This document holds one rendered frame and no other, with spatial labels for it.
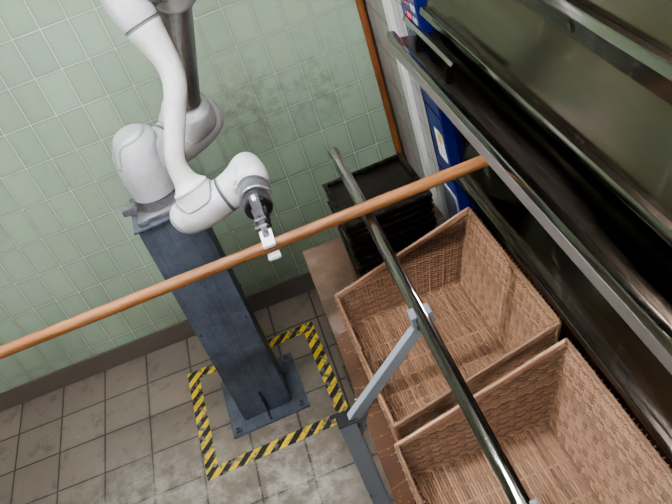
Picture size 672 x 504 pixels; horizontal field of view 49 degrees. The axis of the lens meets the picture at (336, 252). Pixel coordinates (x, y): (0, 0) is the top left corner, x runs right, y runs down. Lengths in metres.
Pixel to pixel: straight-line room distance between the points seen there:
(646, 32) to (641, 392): 0.78
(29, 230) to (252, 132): 0.96
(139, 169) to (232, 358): 0.84
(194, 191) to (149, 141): 0.39
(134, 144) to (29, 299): 1.24
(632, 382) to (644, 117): 0.61
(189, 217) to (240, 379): 1.01
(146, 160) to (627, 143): 1.51
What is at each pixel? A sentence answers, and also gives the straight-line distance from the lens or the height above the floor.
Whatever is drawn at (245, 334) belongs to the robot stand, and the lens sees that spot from 2.74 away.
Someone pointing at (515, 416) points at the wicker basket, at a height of 0.65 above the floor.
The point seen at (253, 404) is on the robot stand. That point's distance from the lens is 2.99.
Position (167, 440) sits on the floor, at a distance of 3.16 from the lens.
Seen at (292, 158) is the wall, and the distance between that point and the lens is 3.08.
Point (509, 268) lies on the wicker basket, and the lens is 2.06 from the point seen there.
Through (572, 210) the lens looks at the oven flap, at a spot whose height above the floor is 1.41.
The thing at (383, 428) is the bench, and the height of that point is 0.58.
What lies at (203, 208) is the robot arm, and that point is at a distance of 2.01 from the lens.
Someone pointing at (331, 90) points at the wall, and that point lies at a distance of 2.99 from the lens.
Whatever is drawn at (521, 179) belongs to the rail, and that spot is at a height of 1.44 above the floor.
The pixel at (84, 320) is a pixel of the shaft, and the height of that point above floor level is 1.19.
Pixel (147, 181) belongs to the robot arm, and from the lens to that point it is 2.36.
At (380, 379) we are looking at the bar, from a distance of 1.58.
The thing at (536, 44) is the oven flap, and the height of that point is 1.56.
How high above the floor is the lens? 2.21
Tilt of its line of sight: 38 degrees down
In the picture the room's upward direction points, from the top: 20 degrees counter-clockwise
